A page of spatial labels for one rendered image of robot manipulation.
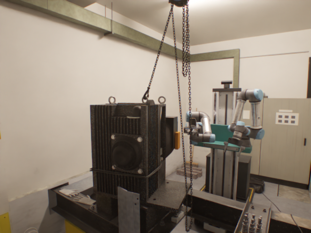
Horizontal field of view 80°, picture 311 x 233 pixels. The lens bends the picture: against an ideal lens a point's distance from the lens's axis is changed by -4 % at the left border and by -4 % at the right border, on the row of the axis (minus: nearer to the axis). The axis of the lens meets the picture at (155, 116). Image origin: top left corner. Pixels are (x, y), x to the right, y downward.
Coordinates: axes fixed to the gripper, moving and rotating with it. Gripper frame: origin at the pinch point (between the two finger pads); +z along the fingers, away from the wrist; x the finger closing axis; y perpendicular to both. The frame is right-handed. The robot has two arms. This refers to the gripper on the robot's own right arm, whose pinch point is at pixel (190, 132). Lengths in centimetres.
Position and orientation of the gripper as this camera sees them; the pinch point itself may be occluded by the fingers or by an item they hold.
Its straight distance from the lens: 147.5
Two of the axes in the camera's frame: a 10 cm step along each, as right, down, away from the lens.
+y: 0.4, 9.9, 1.2
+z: -2.9, 1.3, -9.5
